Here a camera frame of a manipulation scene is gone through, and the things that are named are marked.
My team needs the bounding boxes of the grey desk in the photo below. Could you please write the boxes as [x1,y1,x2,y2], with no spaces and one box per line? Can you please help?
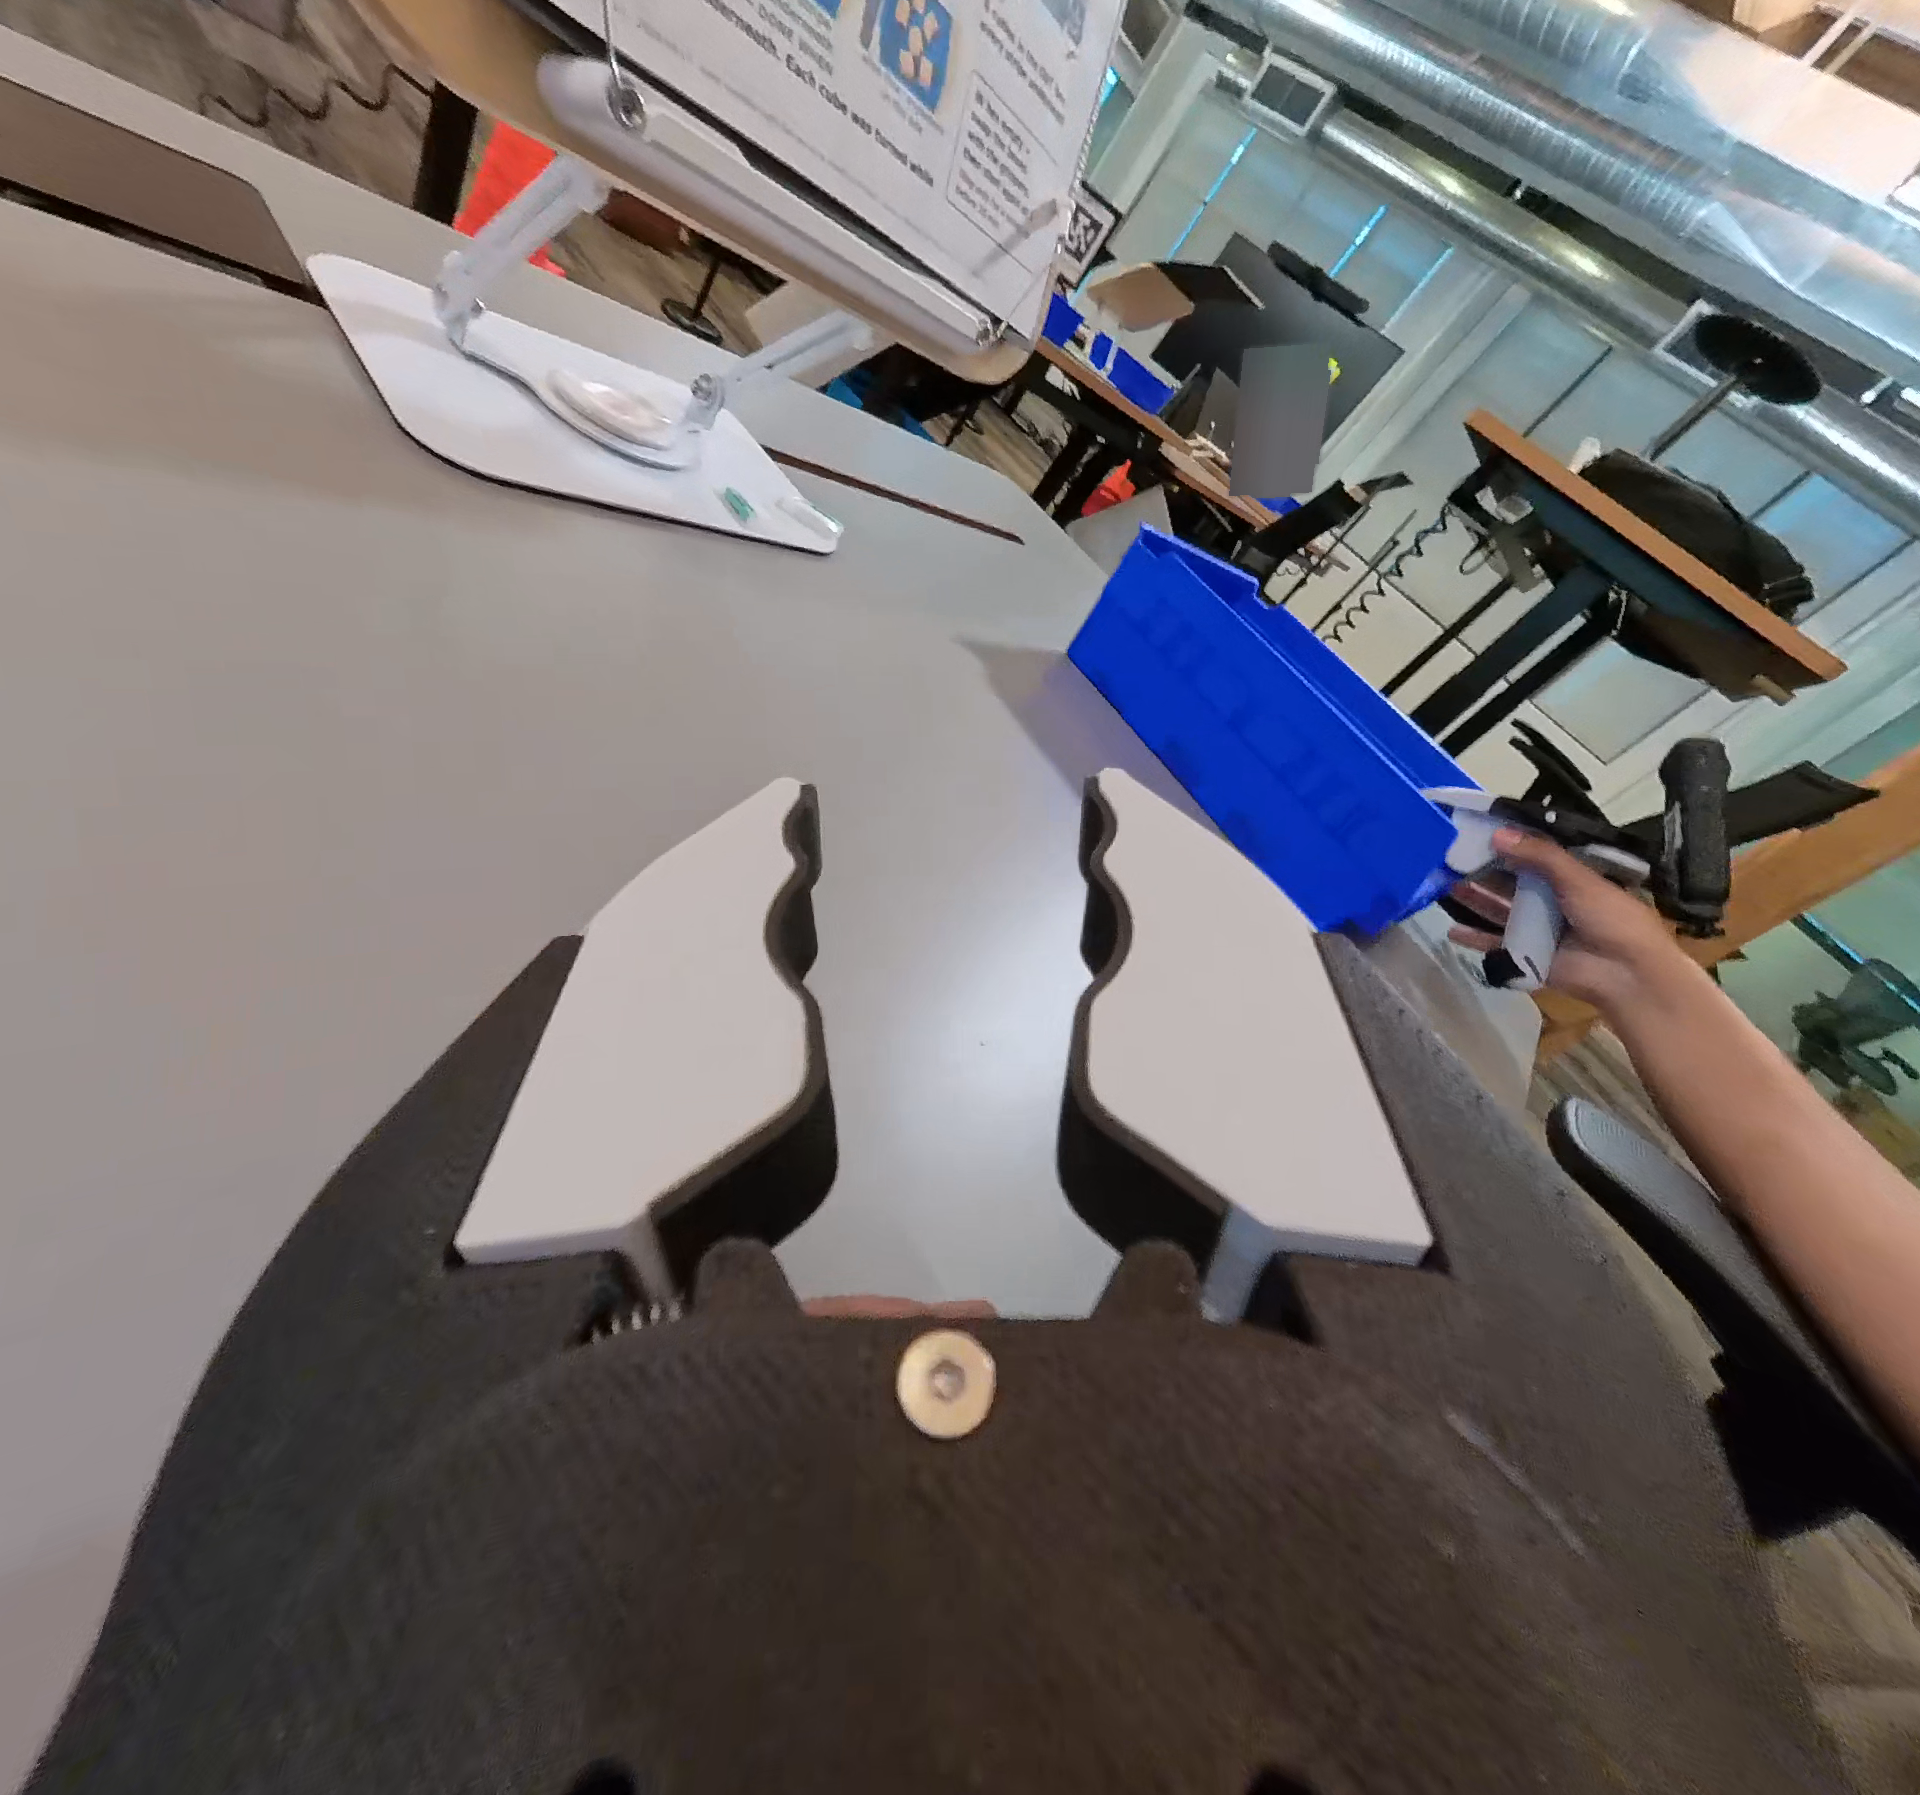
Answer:
[0,199,1546,1784]

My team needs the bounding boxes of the white metal document stand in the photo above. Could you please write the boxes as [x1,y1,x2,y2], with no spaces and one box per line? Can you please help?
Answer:
[309,57,1007,560]

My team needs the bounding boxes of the laminated instruction board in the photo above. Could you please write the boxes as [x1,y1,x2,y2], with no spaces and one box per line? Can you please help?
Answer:
[293,0,1148,387]

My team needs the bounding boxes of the blue plastic bin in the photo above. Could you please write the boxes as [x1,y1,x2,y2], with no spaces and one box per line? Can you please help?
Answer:
[1068,522,1489,938]

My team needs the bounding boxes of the person's right hand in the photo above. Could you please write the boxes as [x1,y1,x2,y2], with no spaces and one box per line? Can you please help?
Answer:
[1447,833,1694,1021]

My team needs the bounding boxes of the wooden support post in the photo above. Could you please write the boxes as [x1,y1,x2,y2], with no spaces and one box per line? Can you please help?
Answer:
[1537,753,1920,1062]

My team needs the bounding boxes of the black office chair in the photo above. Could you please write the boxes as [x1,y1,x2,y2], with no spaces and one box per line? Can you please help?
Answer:
[1242,471,1415,601]

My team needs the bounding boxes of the white sign board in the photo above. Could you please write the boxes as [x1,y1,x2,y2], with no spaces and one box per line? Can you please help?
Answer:
[1068,491,1175,588]

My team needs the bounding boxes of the tan cardboard sheet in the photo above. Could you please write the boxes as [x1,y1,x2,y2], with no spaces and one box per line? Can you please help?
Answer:
[1083,261,1203,336]

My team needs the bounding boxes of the wooden-top standing desk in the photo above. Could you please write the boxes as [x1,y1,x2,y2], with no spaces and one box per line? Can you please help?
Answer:
[1409,414,1850,762]

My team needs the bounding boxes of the black backpack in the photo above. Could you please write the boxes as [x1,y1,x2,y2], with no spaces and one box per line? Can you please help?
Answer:
[1576,452,1817,671]

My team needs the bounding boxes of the black pole with round disc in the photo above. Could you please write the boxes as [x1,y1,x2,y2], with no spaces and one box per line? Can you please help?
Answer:
[1650,311,1824,465]

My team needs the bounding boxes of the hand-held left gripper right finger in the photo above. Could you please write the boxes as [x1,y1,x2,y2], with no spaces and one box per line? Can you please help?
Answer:
[1056,770,1437,1326]

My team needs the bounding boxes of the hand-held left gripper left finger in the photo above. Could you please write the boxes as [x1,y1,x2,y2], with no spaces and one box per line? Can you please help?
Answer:
[455,778,840,1304]

